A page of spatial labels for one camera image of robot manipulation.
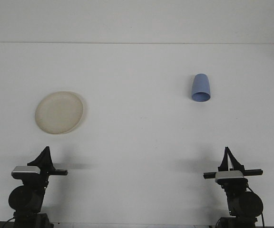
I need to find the pale blue cup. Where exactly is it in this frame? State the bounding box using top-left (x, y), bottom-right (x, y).
top-left (190, 73), bottom-right (211, 103)

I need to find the pale round plate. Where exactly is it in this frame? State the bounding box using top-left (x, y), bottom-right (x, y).
top-left (34, 91), bottom-right (85, 135)

